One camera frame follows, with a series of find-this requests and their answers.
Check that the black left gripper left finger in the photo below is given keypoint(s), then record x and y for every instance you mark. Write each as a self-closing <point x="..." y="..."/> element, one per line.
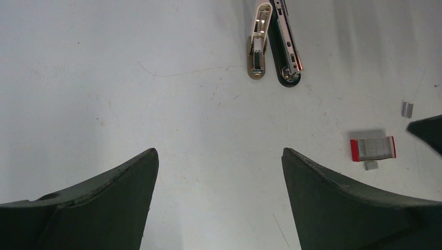
<point x="108" y="211"/>

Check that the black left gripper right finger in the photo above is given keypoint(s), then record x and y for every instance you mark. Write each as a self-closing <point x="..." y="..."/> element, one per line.
<point x="333" y="211"/>

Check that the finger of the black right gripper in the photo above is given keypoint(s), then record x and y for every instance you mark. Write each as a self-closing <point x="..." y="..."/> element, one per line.
<point x="429" y="131"/>

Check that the beige stapler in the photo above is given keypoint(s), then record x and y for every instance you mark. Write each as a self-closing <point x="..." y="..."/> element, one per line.
<point x="257" y="40"/>

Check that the staple box tray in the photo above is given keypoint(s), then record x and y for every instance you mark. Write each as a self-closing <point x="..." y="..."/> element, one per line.
<point x="373" y="149"/>

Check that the silver staple strip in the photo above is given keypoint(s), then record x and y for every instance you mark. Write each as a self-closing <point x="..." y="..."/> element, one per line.
<point x="371" y="165"/>
<point x="407" y="109"/>

